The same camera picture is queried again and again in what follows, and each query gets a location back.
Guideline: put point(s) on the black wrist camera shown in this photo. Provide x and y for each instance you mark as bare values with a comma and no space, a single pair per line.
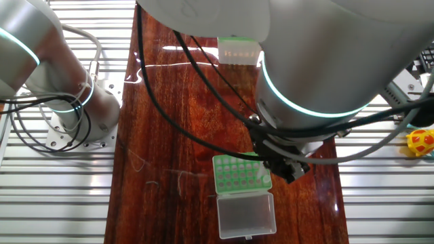
425,117

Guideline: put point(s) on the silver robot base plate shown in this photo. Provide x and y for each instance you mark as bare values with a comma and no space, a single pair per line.
113,91

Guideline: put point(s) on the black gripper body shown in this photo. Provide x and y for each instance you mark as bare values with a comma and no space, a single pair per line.
262,145

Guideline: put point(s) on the yellow orange turtle toy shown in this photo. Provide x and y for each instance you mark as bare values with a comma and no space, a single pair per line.
422,142

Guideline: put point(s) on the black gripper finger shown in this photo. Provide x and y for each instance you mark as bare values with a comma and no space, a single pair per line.
278,171
300,169

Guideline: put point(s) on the silver camera mount bracket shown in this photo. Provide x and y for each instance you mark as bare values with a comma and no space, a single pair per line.
403,84

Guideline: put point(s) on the glossy brown wooden board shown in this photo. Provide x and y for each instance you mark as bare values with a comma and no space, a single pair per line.
169,203

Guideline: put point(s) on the green clear pipette tip box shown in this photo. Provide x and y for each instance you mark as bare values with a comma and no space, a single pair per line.
237,56
242,210

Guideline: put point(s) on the black keyboard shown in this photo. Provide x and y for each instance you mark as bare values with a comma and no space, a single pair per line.
428,57

